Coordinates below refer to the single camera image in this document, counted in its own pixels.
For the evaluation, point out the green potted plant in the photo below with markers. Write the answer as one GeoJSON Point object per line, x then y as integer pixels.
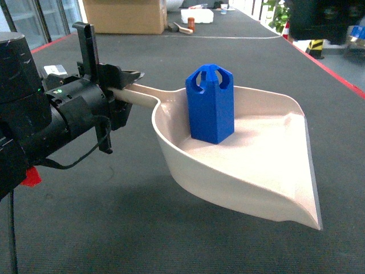
{"type": "Point", "coordinates": [279, 14]}

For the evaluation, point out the red tag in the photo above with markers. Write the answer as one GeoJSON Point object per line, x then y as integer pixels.
{"type": "Point", "coordinates": [32, 178]}

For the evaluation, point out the paper cup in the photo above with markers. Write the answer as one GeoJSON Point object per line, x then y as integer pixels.
{"type": "Point", "coordinates": [224, 8]}

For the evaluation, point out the red white traffic cone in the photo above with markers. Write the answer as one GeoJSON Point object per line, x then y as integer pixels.
{"type": "Point", "coordinates": [285, 31]}

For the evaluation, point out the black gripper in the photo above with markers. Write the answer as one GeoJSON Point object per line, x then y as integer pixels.
{"type": "Point", "coordinates": [63, 87]}

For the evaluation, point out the yellow black traffic cone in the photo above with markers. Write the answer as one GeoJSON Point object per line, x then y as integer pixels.
{"type": "Point", "coordinates": [315, 48]}

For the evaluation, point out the blue plastic hexagonal part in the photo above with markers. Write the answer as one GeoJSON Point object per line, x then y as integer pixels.
{"type": "Point", "coordinates": [210, 96]}

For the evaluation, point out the wooden handled brush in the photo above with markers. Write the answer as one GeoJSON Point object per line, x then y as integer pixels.
{"type": "Point", "coordinates": [175, 27]}

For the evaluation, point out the orange cylindrical can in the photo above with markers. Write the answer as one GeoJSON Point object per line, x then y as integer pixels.
{"type": "Point", "coordinates": [191, 24]}

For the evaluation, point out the large cardboard box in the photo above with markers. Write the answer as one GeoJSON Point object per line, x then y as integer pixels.
{"type": "Point", "coordinates": [127, 17]}

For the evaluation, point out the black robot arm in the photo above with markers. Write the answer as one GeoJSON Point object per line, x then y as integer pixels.
{"type": "Point", "coordinates": [41, 114]}

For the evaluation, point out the beige plastic dustpan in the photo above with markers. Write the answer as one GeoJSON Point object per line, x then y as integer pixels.
{"type": "Point", "coordinates": [264, 169]}

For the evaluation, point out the white foam block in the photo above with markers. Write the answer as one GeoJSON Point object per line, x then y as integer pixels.
{"type": "Point", "coordinates": [199, 15]}

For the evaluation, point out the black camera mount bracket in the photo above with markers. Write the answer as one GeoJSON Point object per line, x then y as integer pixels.
{"type": "Point", "coordinates": [90, 68]}

